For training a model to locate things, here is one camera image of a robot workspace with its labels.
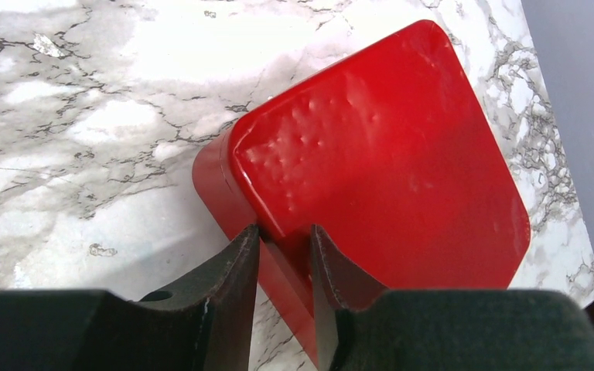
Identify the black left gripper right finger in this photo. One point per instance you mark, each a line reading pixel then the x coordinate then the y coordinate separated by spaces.
pixel 363 325

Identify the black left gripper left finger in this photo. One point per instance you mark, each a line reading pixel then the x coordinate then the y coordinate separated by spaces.
pixel 91 329

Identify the red tin lid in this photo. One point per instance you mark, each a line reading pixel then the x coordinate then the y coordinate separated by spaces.
pixel 390 152

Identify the red square tin box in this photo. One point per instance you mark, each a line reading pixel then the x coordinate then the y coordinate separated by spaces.
pixel 264 300

